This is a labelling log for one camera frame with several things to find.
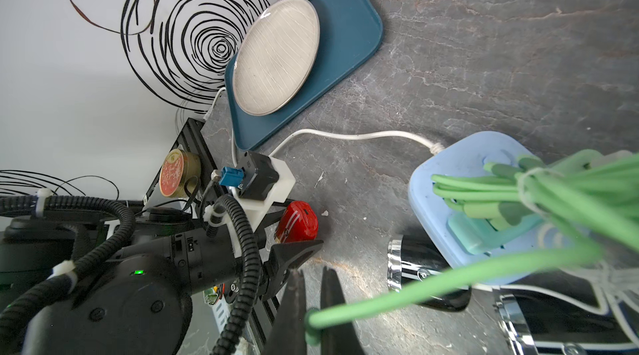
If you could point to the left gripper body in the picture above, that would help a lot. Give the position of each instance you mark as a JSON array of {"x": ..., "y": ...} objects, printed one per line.
[{"x": 283, "y": 260}]

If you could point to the red round tin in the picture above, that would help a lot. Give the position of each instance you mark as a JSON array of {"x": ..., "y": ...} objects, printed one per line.
[{"x": 180, "y": 174}]

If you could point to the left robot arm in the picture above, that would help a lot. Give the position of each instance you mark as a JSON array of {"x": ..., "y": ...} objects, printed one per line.
[{"x": 120, "y": 298}]

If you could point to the red shaver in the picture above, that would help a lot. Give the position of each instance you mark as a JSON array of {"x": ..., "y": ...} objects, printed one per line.
[{"x": 298, "y": 223}]

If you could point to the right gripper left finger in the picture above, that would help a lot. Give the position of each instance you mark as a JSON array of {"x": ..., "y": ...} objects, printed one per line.
[{"x": 288, "y": 333}]

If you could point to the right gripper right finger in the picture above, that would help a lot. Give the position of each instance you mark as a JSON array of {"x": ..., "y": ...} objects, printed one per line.
[{"x": 340, "y": 336}]

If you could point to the round grey plate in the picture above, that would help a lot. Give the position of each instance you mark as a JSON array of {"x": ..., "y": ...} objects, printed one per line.
[{"x": 276, "y": 57}]

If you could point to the blue power strip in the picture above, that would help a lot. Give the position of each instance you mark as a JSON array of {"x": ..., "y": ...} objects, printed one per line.
[{"x": 457, "y": 180}]

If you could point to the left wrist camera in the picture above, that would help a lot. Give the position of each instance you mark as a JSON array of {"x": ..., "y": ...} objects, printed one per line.
[{"x": 258, "y": 182}]

